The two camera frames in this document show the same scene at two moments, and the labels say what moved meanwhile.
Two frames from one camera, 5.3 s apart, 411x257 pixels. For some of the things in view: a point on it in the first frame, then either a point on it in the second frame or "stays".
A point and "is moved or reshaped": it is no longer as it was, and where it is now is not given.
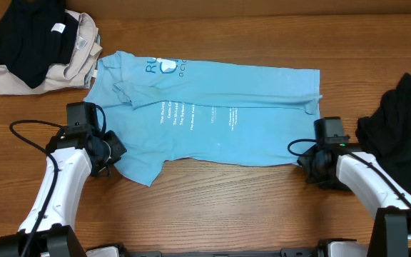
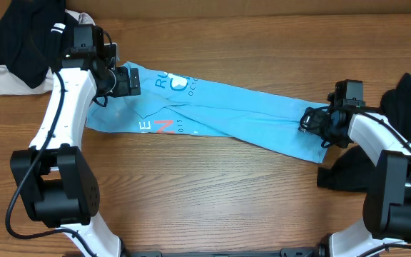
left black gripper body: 116,150 -> 133,82
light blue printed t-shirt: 167,110 is moved or reshaped
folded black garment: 32,36 stays
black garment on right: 399,130 stays
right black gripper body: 320,173 -> 319,124
